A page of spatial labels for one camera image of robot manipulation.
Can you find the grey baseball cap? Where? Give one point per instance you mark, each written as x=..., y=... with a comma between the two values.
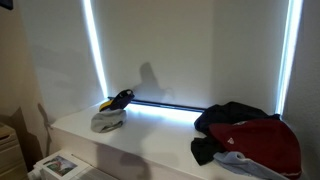
x=106, y=120

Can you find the black cap with yellow brim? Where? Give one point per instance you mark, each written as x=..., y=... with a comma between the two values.
x=122, y=99

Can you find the navy blue cap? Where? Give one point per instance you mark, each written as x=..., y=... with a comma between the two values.
x=226, y=115

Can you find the light blue cap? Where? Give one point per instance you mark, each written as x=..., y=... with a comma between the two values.
x=237, y=163

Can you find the dark red cap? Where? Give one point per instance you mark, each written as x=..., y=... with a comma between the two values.
x=263, y=143

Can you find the white roller blind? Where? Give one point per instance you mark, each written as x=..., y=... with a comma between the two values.
x=166, y=50

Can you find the beige drawer cabinet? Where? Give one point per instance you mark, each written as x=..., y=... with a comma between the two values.
x=10, y=150

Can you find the dark wall picture corner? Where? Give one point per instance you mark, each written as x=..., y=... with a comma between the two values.
x=5, y=3

